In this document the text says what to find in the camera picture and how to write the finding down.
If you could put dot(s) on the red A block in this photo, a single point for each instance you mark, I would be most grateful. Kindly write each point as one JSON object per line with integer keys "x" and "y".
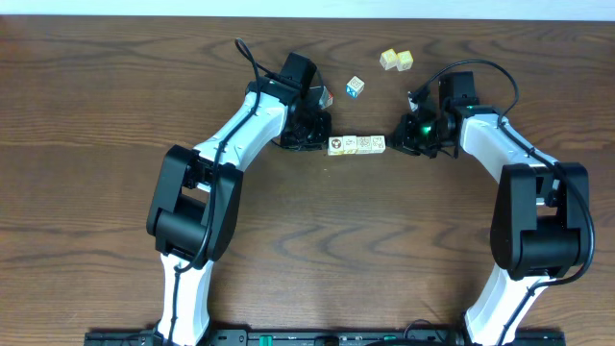
{"x": 326, "y": 99}

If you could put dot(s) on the yellow block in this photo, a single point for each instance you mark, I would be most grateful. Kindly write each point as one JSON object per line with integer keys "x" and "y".
{"x": 404, "y": 60}
{"x": 388, "y": 59}

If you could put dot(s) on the yellow block left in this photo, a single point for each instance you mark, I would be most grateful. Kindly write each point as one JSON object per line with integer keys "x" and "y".
{"x": 388, "y": 59}

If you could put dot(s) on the yellow-edged wooden block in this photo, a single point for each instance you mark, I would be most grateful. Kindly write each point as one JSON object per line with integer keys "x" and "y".
{"x": 349, "y": 144}

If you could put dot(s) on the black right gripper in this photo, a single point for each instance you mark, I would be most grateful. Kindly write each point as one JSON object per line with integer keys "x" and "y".
{"x": 402, "y": 137}

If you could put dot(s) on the soccer ball block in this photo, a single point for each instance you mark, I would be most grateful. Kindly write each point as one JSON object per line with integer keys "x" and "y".
{"x": 335, "y": 146}

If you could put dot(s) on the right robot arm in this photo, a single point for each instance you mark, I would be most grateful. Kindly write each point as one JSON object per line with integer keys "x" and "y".
{"x": 542, "y": 233}

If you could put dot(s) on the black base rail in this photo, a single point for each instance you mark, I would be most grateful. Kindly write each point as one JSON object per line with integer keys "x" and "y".
{"x": 238, "y": 337}

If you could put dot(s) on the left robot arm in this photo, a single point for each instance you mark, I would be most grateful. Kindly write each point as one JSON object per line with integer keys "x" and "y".
{"x": 195, "y": 205}

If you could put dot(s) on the blue X block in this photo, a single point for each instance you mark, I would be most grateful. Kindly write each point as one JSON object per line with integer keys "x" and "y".
{"x": 355, "y": 86}

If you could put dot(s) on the wooden 8 block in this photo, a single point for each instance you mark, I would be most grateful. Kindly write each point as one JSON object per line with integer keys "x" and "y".
{"x": 378, "y": 144}

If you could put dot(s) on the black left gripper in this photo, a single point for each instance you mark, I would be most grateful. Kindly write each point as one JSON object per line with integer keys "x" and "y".
{"x": 310, "y": 131}

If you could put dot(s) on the yellow block right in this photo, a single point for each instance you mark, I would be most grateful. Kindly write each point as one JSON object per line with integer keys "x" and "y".
{"x": 404, "y": 60}

